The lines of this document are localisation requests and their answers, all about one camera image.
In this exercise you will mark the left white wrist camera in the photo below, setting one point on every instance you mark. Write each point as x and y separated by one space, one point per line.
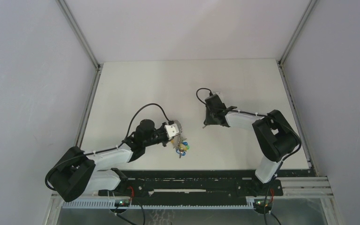
172 130

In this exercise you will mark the yellow key tag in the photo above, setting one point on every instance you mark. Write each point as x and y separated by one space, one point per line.
183 148

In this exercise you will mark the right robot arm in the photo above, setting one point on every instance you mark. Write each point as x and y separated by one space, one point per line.
277 139

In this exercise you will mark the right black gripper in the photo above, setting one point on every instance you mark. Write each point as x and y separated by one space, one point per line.
208 121

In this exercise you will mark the large keyring with yellow handle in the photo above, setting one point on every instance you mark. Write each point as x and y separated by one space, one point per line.
178 139

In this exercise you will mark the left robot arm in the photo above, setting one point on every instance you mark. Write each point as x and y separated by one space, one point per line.
78 172

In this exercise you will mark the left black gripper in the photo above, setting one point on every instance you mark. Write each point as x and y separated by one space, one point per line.
167 140

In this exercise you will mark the white slotted cable duct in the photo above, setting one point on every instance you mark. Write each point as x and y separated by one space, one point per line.
125 204

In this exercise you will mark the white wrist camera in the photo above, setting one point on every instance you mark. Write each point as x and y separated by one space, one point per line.
218 93
172 130

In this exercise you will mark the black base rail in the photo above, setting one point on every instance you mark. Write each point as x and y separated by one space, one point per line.
204 187

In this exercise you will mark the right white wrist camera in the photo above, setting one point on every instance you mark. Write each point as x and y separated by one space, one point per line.
218 93

